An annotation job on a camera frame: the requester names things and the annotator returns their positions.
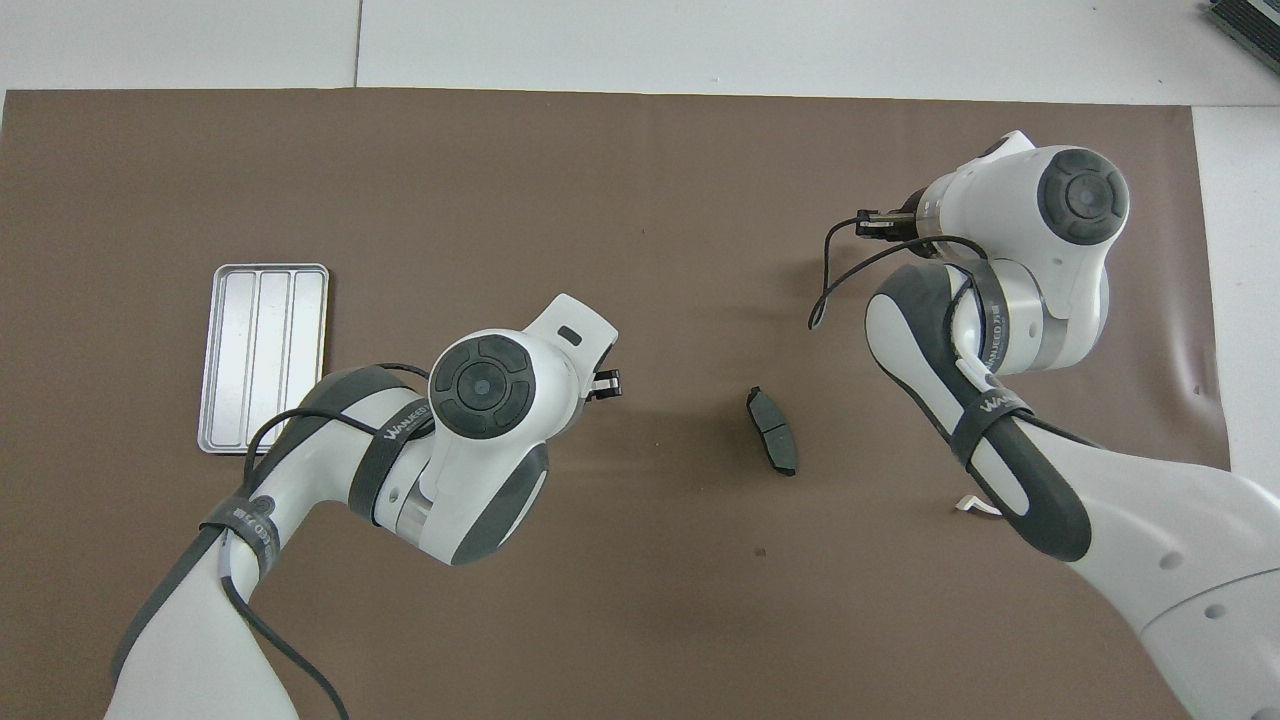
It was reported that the dark grey ribbed device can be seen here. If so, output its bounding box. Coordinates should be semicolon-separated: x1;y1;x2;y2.
1205;0;1280;63

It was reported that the dark grey brake pad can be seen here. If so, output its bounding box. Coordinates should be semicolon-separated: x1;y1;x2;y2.
745;386;799;478

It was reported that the brown table mat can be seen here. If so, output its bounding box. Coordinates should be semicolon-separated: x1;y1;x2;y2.
0;88;1259;720

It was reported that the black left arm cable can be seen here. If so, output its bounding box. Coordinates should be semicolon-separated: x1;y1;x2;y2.
218;362;431;720

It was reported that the silver metal tray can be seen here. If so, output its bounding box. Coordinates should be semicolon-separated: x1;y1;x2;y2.
198;263;331;456

